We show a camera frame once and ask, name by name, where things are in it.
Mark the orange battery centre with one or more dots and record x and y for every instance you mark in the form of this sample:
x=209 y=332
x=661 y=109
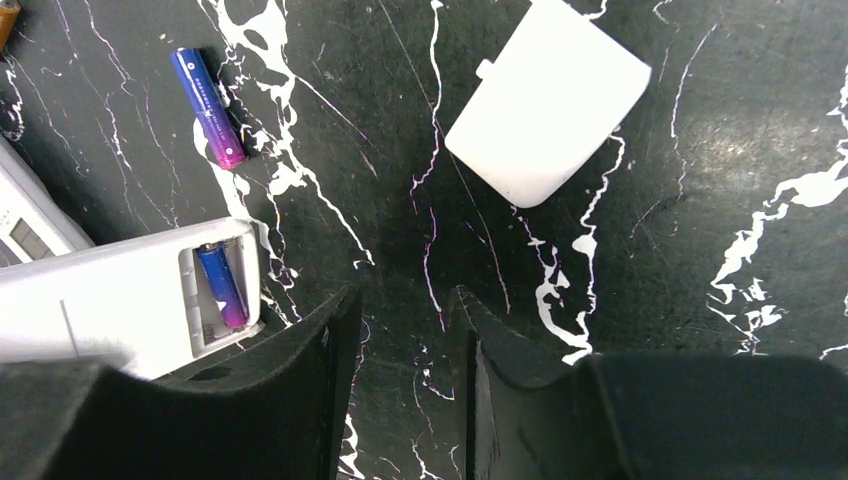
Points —
x=9 y=12

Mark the long white remote control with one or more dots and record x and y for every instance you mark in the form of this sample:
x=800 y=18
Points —
x=141 y=305

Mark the small white buttoned remote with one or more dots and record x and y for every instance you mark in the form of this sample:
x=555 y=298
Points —
x=33 y=227

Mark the blue purple battery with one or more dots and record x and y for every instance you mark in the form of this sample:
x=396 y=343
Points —
x=222 y=284
x=208 y=107

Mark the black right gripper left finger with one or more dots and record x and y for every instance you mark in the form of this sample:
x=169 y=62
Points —
x=275 y=410

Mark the white battery cover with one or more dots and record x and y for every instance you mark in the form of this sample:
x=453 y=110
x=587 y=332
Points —
x=546 y=104

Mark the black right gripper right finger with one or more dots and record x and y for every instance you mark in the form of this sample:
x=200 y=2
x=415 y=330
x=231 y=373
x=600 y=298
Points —
x=524 y=414

